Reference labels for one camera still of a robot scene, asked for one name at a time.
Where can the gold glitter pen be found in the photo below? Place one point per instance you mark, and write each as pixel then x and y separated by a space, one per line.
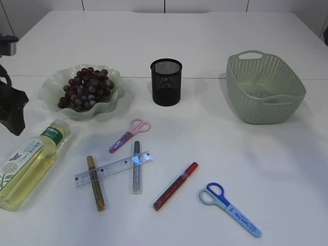
pixel 99 200

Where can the clear plastic ruler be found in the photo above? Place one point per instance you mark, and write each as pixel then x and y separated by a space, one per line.
pixel 112 169

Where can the green wavy glass plate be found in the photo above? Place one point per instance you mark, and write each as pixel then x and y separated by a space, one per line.
pixel 52 90

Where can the clear plastic sheet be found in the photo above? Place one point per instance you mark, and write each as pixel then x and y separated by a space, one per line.
pixel 260 94

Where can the yellow tea drink bottle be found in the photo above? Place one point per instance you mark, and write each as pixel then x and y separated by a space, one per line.
pixel 29 163

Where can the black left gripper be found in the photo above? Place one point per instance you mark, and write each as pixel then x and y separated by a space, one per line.
pixel 12 105

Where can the pink small scissors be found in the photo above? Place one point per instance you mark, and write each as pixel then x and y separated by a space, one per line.
pixel 136 126

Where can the purple grape bunch with leaf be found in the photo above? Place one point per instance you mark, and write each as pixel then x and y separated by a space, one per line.
pixel 87 88

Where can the black mesh pen holder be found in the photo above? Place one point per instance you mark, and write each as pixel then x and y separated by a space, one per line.
pixel 166 76

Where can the red glitter pen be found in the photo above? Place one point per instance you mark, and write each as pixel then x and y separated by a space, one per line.
pixel 169 192

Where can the blue capped scissors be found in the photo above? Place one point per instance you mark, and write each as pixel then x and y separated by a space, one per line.
pixel 213 195

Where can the green plastic woven basket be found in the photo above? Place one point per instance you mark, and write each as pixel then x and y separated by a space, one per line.
pixel 266 73

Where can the silver glitter pen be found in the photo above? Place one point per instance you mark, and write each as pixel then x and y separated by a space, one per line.
pixel 136 169

